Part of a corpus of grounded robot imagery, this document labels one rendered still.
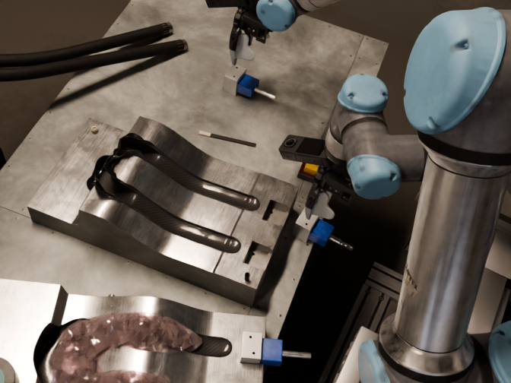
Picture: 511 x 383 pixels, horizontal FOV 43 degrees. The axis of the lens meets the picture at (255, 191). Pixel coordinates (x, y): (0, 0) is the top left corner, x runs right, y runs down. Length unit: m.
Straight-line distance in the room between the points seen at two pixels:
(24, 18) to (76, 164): 1.70
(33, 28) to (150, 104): 1.48
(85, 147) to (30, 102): 1.28
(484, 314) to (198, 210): 0.59
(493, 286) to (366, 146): 0.45
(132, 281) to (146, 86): 0.53
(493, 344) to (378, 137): 0.34
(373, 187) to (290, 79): 0.76
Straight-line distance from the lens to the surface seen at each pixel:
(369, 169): 0.98
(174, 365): 1.20
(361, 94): 1.03
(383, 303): 2.05
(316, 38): 1.83
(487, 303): 1.30
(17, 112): 2.71
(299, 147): 1.21
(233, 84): 1.62
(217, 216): 1.33
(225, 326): 1.25
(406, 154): 1.01
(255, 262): 1.31
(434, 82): 0.64
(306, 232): 1.38
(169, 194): 1.34
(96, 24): 3.01
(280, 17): 1.20
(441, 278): 0.74
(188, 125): 1.57
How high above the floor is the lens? 2.01
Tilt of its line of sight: 56 degrees down
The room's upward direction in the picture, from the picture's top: 11 degrees clockwise
